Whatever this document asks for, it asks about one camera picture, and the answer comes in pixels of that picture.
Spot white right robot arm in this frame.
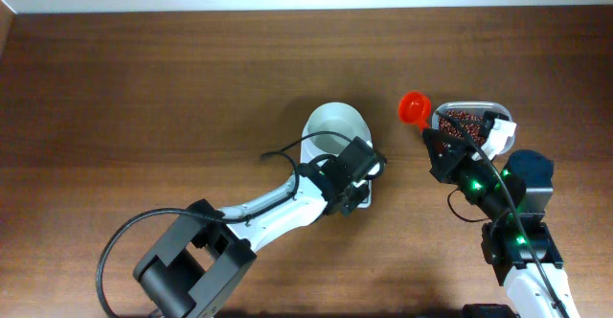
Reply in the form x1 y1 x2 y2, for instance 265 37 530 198
422 125 579 317

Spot white round bowl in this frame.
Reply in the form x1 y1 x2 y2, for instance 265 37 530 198
306 102 365 156

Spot orange measuring scoop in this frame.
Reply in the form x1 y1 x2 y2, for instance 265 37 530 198
397 91 432 131

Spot clear plastic container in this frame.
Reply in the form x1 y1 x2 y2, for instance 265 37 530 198
431 102 515 154

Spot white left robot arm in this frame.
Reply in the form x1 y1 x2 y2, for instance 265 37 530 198
133 155 384 318

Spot red adzuki beans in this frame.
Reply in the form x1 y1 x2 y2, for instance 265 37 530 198
436 110 487 146

